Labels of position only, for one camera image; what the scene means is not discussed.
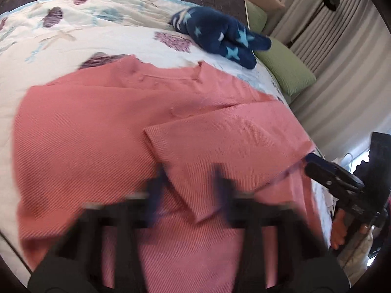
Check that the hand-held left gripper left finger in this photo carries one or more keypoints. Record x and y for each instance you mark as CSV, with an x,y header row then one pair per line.
x,y
155,190

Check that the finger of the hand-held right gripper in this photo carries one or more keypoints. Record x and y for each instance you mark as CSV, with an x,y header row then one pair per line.
x,y
334,169
320,175

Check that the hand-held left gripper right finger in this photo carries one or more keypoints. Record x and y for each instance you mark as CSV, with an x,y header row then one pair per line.
x,y
222,190

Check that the pink knit shirt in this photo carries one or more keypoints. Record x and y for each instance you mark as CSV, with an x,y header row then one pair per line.
x,y
91,146

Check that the person's right hand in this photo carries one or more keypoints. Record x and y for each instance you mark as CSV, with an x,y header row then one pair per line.
x,y
338,229

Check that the beige curtain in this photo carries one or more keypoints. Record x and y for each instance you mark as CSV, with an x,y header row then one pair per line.
x,y
342,76

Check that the large green pillow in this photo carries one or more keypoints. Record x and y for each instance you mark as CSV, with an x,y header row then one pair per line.
x,y
285,68

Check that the navy star print garment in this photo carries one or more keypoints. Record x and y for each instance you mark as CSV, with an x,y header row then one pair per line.
x,y
213,33

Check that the white shell print quilt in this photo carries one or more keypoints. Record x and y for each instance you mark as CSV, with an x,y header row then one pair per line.
x,y
91,41

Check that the small green pillow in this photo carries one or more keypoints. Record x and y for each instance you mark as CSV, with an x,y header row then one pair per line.
x,y
255,16

